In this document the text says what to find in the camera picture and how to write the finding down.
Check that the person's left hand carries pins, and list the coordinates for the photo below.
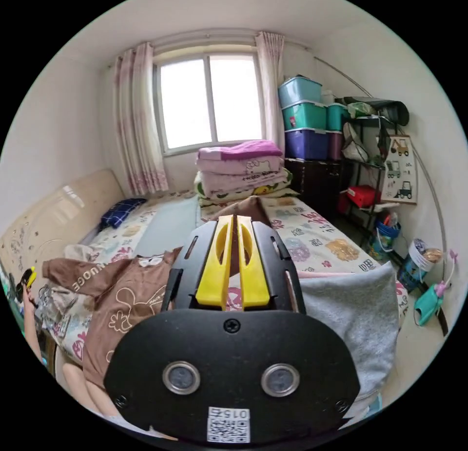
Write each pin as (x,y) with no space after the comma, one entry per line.
(27,300)

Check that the wall hanging with vehicle print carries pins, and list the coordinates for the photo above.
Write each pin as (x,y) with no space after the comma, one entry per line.
(400,169)

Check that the large teal storage box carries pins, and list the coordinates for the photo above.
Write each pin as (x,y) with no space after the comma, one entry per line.
(304,115)

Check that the pale blue mat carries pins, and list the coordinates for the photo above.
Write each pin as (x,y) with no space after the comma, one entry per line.
(168,226)

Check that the narrow pink patterned curtain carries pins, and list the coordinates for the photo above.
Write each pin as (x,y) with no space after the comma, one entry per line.
(271,89)

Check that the dark wooden cupboard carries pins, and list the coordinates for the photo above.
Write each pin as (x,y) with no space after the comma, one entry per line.
(318,182)

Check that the large purple storage box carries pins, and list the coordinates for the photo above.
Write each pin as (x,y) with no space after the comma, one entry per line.
(307,144)

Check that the small mauve storage box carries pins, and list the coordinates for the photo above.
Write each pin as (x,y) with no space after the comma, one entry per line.
(334,146)

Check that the person's left forearm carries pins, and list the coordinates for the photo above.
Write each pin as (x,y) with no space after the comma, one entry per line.
(33,336)

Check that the light blue storage box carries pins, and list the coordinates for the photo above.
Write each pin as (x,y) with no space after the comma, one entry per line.
(300,89)

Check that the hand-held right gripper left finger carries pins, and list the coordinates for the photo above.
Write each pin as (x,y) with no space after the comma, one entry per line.
(215,268)

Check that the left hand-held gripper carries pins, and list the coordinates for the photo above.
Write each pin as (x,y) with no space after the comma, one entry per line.
(20,288)

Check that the window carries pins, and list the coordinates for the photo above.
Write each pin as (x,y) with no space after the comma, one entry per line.
(210,102)

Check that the small teal storage box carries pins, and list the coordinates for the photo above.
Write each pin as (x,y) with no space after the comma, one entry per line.
(336,116)

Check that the black metal shelf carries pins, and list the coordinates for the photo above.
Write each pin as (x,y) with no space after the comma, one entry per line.
(365,158)

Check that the bed with printed sheet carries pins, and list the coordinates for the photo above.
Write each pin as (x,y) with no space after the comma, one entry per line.
(318,239)

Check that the grey and pink pile of clothes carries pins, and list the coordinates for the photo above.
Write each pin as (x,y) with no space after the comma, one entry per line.
(354,312)

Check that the brown hoodie with print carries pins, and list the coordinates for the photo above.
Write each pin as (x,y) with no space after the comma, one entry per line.
(124,301)

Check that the blue checked pillow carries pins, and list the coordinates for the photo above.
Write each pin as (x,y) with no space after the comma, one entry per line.
(120,210)

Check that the beige and white pile of clothes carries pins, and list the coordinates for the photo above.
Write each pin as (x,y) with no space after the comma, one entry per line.
(55,305)

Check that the person's body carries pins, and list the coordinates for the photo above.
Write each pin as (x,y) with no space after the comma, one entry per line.
(86,385)

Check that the stack of folded quilts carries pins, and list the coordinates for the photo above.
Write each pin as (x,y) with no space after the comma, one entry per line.
(241,169)

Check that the white bucket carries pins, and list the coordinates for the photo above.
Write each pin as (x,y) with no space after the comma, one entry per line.
(420,255)

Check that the wide pink patterned curtain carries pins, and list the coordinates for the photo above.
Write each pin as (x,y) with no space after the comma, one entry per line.
(139,122)

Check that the blue bucket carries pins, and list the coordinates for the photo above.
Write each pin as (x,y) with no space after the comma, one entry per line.
(387,232)

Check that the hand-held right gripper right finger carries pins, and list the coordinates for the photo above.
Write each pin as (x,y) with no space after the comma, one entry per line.
(253,275)

